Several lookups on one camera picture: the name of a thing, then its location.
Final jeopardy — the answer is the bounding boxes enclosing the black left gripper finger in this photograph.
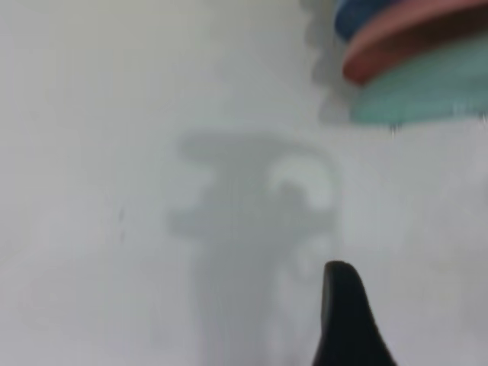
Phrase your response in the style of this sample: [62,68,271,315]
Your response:
[311,261,398,366]

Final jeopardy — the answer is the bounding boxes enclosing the green round plate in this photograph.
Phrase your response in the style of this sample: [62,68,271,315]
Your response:
[349,40,488,125]

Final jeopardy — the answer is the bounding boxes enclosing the pink round plate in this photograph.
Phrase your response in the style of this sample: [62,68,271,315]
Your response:
[342,0,488,85]

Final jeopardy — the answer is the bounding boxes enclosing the navy blue round plate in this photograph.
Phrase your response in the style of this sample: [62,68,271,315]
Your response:
[334,0,386,41]

